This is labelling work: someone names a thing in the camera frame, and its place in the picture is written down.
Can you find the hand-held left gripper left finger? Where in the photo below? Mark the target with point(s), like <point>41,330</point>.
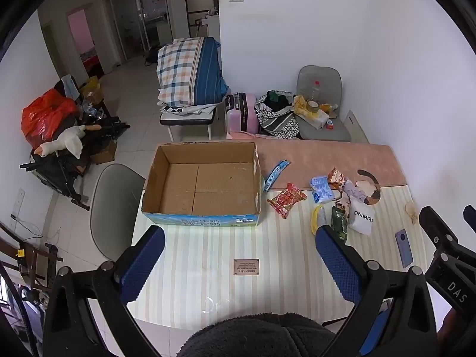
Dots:
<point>143,264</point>

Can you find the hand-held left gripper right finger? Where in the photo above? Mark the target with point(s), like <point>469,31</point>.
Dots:
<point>336,264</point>

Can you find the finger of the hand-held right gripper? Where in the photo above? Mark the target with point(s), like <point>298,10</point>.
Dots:
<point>437,232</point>
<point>470,216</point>

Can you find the green snack packet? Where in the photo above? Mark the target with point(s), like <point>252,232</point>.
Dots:
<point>339,225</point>

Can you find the yellow banana-shaped packet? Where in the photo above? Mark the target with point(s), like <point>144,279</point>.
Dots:
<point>319,217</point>

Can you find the white ONMAX pouch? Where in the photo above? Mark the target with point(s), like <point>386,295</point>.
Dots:
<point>361,216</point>

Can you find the pink cloth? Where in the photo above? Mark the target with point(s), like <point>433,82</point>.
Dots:
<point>353,192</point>

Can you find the light blue tissue packet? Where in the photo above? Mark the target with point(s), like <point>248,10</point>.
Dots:
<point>321,190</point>

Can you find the red snack packet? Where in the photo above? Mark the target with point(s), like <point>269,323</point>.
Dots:
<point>287,200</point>

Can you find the orange snack packet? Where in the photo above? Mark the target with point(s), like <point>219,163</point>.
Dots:
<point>335,176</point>

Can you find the long blue snack packet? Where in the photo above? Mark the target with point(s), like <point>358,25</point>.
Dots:
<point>276,174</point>

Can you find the blue smartphone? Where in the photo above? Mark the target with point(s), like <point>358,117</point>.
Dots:
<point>404,248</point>

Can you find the grey shell chair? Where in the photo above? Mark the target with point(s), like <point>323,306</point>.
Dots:
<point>115,208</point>

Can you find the dark wooden rack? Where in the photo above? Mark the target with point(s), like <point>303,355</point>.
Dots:
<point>35,264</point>

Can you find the person's dark fleece clothing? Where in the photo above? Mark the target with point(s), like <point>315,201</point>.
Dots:
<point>256,336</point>

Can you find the small brown cardboard box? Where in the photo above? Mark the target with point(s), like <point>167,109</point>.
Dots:
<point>104,154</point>

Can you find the black folded tripod stand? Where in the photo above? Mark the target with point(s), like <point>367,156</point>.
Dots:
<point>59,173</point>

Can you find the white goose plush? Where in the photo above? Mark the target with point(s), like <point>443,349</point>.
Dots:
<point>70,139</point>

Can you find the yellow plastic bag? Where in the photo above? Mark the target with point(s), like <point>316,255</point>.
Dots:
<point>314,119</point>

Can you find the black white patterned bag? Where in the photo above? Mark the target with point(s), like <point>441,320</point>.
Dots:
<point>277,122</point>

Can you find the white legged bench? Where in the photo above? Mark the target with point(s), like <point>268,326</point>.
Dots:
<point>186,115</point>

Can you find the brown tape roll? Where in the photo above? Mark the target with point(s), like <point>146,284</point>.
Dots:
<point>313,107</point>

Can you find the pink suitcase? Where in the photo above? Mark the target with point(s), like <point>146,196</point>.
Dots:
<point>250,113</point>

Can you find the clear plastic bottle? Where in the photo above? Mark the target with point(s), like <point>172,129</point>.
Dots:
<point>314,91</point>

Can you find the red plastic bag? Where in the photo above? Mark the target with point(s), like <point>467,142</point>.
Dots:
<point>44,117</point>

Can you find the cardboard box with yellow bag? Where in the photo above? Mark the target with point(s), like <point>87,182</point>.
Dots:
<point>91,91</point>

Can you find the grey padded chair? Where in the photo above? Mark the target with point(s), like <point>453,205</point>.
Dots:
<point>323,78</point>

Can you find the light blue cloth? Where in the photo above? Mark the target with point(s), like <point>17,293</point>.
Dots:
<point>70,86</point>

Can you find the plaid folded quilt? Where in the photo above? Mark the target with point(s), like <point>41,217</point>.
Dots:
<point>189,70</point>

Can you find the glass sliding door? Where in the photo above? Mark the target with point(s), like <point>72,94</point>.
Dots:
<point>137,22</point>

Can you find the white wall socket plate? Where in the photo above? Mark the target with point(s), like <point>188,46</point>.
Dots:
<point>357,126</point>

